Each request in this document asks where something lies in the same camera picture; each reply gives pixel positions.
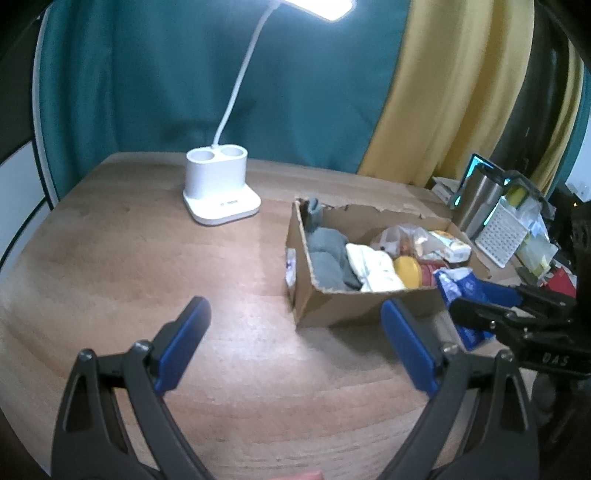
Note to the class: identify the steel tumbler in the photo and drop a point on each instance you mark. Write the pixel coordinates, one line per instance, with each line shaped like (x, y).
(475, 203)

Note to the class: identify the cardboard box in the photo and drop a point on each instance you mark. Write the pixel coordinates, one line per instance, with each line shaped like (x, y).
(332, 309)

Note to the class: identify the yellow packet in plastic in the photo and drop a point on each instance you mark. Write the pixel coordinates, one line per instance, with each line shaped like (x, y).
(540, 256)

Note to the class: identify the clear plastic snack packet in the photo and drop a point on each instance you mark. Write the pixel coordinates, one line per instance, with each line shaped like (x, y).
(397, 235)

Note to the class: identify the grey-green sock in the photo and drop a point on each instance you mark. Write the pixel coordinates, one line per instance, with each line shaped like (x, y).
(328, 258)

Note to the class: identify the white desk lamp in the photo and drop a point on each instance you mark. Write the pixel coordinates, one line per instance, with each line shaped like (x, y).
(217, 184)

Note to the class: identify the teal curtain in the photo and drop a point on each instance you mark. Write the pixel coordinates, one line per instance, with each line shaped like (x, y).
(138, 92)

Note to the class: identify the yellow bottle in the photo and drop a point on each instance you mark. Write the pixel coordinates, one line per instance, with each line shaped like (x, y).
(517, 196)

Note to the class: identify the yellow curtain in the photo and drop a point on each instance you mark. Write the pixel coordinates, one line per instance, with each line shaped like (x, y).
(438, 92)
(563, 92)

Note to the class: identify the beige soap box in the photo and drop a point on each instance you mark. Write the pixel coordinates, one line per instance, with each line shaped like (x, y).
(455, 249)

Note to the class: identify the blue tissue pack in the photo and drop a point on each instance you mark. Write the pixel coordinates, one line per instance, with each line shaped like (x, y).
(461, 286)

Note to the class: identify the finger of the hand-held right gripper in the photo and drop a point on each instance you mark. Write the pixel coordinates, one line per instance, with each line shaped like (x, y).
(503, 295)
(480, 314)

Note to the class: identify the white cloth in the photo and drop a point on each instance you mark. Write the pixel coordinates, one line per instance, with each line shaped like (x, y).
(374, 267)

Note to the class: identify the small white box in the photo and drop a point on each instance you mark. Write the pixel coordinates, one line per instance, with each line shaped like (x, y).
(445, 190)

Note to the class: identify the red can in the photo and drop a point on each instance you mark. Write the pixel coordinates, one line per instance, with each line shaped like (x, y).
(408, 272)

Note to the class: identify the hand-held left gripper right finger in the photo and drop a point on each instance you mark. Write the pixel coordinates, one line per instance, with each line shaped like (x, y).
(411, 346)

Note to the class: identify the clear plastic bag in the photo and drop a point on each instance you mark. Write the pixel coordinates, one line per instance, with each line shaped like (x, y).
(538, 217)

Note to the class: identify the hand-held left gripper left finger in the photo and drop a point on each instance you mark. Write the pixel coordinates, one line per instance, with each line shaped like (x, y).
(184, 337)

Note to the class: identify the red book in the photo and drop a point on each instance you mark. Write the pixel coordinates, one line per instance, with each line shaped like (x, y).
(561, 281)

